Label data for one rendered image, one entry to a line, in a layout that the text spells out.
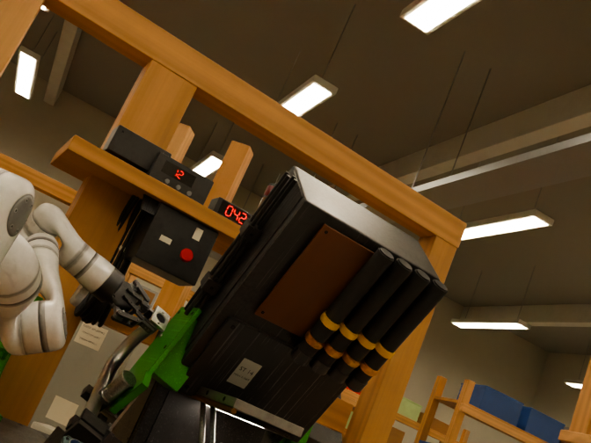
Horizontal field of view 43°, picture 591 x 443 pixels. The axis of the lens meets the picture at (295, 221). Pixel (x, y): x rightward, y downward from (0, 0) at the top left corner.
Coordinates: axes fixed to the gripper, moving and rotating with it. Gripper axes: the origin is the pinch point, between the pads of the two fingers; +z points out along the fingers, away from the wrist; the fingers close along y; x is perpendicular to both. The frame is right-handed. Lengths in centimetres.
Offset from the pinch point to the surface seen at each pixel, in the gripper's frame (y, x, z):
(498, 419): 371, 125, 378
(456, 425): 352, 147, 346
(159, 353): -12.2, -4.8, 2.9
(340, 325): -7.6, -36.4, 23.2
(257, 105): 66, -29, -10
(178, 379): -13.3, -3.8, 9.5
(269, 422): -24.1, -19.2, 23.3
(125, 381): -20.1, -0.4, 0.5
